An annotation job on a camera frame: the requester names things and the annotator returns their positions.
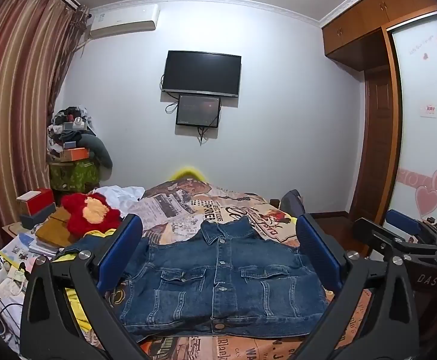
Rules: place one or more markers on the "white heart print sliding door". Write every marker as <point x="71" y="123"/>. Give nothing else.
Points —
<point x="425" y="138"/>

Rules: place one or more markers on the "dark blue backpack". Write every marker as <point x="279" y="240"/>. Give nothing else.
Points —
<point x="291" y="202"/>

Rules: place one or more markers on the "yellow fleece blanket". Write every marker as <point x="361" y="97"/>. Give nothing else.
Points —
<point x="76" y="307"/>

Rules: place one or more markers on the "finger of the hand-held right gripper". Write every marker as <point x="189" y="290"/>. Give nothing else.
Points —
<point x="380" y="238"/>
<point x="402" y="222"/>

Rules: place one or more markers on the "large black television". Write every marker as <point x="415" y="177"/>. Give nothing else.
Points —
<point x="201" y="71"/>

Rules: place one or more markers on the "blue denim jacket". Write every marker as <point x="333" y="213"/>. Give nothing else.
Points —
<point x="222" y="281"/>

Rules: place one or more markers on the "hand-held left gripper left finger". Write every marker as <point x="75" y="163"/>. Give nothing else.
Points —
<point x="119" y="255"/>

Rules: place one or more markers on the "striped brown curtain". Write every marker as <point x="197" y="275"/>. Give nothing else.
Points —
<point x="16" y="82"/>

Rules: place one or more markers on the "pile of books and papers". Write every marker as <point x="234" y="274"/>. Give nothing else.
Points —
<point x="23" y="247"/>

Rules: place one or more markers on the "white air conditioner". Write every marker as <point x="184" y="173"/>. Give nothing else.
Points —
<point x="124" y="20"/>

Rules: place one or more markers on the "red white sticker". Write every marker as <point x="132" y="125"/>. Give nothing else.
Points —
<point x="429" y="109"/>

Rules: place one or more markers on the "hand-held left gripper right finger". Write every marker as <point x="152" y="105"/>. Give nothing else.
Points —
<point x="319" y="255"/>

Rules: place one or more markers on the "green covered cabinet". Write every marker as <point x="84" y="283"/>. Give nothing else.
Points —
<point x="74" y="176"/>

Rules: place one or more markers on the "pile of clutter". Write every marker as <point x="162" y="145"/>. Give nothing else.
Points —
<point x="68" y="127"/>

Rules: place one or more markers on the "white cloth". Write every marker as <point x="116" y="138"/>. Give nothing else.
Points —
<point x="119" y="197"/>

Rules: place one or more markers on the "grey box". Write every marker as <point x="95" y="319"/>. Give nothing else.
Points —
<point x="38" y="217"/>

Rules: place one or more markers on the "red plush toy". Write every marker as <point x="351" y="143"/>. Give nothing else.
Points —
<point x="91" y="213"/>

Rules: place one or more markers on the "red box with white lid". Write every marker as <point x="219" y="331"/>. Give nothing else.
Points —
<point x="40" y="200"/>

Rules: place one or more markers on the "brown cardboard box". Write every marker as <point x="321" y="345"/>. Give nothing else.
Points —
<point x="53" y="228"/>

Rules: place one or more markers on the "small black monitor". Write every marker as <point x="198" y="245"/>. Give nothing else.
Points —
<point x="198" y="109"/>

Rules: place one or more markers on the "wooden wardrobe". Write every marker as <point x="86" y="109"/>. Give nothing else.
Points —
<point x="357" y="26"/>

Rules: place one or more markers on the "brown wooden door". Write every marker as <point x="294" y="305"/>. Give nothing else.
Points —
<point x="376" y="138"/>

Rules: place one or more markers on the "orange box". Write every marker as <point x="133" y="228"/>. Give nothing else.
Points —
<point x="76" y="153"/>

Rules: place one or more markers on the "newspaper printed blanket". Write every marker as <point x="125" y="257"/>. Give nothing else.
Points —
<point x="188" y="202"/>

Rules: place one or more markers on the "grey cushion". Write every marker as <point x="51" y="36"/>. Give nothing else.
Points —
<point x="100" y="150"/>

